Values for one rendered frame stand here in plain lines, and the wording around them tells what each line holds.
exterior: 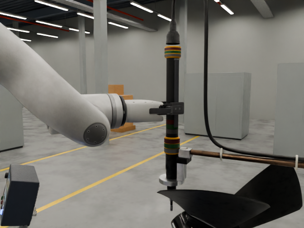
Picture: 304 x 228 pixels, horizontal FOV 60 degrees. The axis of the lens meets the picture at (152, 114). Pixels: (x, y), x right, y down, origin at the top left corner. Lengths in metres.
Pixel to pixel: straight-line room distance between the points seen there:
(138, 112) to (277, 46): 12.43
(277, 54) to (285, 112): 6.96
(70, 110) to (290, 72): 5.81
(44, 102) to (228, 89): 7.57
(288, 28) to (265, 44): 1.04
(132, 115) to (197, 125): 7.74
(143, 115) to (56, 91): 0.22
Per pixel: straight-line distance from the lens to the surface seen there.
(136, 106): 0.61
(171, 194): 0.60
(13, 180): 1.23
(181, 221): 0.85
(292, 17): 13.09
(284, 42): 12.94
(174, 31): 0.71
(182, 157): 0.71
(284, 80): 6.14
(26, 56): 0.53
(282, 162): 0.67
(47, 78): 0.50
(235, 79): 7.89
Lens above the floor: 1.64
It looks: 7 degrees down
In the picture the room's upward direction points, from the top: straight up
